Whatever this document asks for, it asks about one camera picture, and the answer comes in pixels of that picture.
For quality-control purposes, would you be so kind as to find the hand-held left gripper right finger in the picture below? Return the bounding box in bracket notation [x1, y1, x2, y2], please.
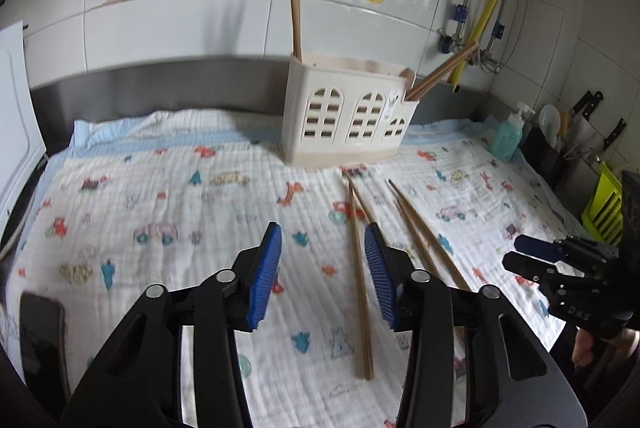
[364, 222, 588, 428]

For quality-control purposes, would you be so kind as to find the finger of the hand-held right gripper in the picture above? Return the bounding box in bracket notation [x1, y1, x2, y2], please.
[502, 251, 556, 287]
[515, 235, 571, 263]

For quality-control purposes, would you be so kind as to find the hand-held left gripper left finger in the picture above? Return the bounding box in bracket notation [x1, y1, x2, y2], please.
[62, 222, 283, 428]

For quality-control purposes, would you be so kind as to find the beige house-shaped chopstick holder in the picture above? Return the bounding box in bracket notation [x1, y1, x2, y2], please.
[280, 50, 418, 167]

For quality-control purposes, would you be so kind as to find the person's right hand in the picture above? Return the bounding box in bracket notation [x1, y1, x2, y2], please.
[571, 328, 640, 364]

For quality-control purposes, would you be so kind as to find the green plastic dish rack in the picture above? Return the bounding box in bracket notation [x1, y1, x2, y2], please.
[582, 162, 626, 245]

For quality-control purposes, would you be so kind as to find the dark utensil holder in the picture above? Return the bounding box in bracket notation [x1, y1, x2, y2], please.
[522, 125, 601, 195]

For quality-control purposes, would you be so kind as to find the teal soap pump bottle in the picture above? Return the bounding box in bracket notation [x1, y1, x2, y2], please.
[489, 102, 536, 163]

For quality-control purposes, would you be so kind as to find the white plastic spoon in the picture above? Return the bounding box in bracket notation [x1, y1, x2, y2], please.
[539, 104, 563, 149]

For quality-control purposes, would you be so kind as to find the white cartoon printed blanket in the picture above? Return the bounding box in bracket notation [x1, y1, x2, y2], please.
[0, 108, 586, 428]

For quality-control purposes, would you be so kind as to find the metal angle valve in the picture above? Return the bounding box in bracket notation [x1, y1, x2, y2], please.
[479, 22, 507, 74]
[437, 5, 469, 54]

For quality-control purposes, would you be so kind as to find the black smartphone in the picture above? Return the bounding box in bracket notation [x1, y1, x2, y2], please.
[19, 292, 71, 409]

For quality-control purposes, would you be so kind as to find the white plastic board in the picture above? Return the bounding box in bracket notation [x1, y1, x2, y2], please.
[0, 22, 48, 253]

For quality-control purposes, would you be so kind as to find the black handled knife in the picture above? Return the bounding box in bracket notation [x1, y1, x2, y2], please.
[571, 92, 593, 119]
[605, 119, 627, 153]
[582, 92, 604, 121]

